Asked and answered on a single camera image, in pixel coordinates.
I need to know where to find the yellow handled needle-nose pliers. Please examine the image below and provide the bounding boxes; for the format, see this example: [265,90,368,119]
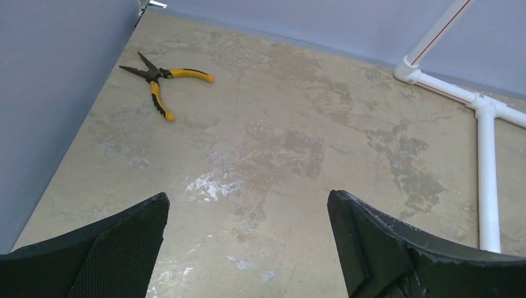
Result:
[119,52,215,122]

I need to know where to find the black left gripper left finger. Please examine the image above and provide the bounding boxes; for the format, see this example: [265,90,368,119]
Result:
[1,192,170,297]

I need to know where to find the white PVC pipe frame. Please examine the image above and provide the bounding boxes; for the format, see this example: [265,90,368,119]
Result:
[393,1,525,253]

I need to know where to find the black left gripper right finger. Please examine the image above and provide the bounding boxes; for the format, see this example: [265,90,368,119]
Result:
[327,190,525,297]

